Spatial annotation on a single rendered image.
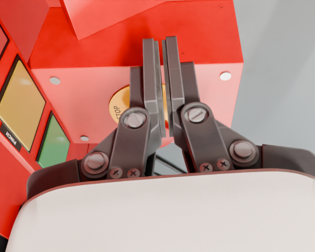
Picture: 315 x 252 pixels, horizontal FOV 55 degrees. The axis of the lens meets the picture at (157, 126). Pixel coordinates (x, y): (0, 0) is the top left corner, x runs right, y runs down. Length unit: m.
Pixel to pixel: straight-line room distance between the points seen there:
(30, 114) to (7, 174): 0.28
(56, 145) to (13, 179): 0.25
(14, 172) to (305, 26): 1.07
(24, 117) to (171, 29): 0.13
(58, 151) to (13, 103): 0.08
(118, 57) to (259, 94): 1.28
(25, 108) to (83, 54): 0.06
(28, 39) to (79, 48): 0.33
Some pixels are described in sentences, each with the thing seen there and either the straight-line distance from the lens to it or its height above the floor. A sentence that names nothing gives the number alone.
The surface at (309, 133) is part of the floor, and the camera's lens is 1.84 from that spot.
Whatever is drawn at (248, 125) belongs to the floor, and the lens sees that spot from 1.68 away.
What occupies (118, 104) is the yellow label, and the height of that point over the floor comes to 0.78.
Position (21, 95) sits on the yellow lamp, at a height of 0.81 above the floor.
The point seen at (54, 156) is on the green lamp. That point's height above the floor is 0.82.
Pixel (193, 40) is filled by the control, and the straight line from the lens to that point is 0.24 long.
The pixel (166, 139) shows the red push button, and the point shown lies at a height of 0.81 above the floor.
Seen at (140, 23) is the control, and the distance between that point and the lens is 0.26.
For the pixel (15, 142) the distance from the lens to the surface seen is 0.22.
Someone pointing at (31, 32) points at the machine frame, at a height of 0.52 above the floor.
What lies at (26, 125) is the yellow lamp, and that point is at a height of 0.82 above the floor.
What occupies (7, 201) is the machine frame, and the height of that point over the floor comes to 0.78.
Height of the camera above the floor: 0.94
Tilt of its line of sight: 35 degrees down
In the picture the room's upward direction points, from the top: 177 degrees counter-clockwise
